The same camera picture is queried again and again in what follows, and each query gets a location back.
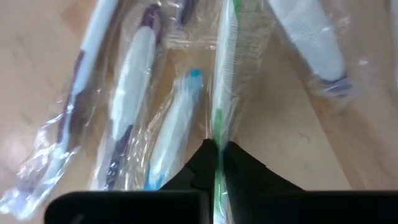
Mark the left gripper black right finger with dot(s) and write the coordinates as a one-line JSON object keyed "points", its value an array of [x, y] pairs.
{"points": [[311, 207]]}

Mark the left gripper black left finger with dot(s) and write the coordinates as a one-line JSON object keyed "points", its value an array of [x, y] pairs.
{"points": [[124, 207]]}

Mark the green toothbrush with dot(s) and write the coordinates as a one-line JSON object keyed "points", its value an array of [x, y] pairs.
{"points": [[225, 62]]}

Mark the blue wrapped toothbrush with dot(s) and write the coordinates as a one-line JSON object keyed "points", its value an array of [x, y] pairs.
{"points": [[177, 124], [311, 46], [186, 12]]}

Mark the purple wrapped toothbrush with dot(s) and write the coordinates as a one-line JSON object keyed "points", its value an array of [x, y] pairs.
{"points": [[87, 46], [133, 77]]}

